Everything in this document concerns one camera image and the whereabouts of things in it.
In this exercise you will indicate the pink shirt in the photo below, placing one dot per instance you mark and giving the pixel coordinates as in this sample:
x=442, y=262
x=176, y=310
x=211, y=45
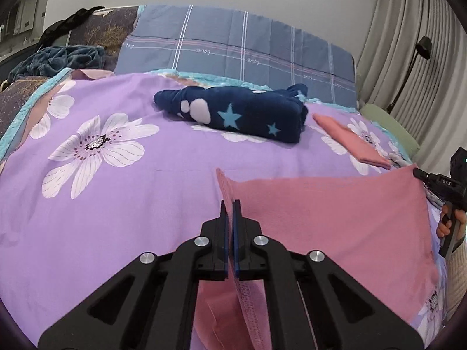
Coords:
x=328, y=218

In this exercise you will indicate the green pillow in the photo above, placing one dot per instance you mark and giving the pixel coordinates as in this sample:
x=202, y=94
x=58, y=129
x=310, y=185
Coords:
x=386, y=124

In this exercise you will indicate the black floor lamp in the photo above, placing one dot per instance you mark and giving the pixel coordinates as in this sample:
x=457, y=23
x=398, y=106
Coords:
x=424, y=45

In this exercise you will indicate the black garment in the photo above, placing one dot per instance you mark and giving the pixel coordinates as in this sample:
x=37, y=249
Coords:
x=69, y=22

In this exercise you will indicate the navy star fleece garment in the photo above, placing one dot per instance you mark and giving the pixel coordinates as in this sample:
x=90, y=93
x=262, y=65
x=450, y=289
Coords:
x=240, y=109

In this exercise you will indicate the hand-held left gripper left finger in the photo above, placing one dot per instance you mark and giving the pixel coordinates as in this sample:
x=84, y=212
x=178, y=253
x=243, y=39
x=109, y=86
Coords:
x=223, y=233

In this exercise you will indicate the teal fleece blanket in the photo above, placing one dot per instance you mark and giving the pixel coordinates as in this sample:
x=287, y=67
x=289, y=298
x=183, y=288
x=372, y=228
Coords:
x=54, y=60

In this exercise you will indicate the person's right forearm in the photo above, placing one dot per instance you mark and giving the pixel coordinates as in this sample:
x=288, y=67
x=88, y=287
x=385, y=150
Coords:
x=459, y=280

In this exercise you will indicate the purple floral bed sheet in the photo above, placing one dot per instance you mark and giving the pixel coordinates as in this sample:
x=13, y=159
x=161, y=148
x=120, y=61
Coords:
x=146, y=189

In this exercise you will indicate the beige curtain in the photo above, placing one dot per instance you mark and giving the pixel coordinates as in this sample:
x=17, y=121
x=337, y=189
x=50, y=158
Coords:
x=401, y=14

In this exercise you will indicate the salmon folded shirt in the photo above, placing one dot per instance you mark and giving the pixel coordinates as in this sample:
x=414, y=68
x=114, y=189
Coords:
x=350, y=138

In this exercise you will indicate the person's right hand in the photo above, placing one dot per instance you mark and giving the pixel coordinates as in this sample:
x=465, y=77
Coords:
x=442, y=226

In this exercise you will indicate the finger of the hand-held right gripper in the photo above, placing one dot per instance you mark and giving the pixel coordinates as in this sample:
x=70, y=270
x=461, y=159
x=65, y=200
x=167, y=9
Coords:
x=421, y=175

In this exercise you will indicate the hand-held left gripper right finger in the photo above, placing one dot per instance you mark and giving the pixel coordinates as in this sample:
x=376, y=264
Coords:
x=238, y=233

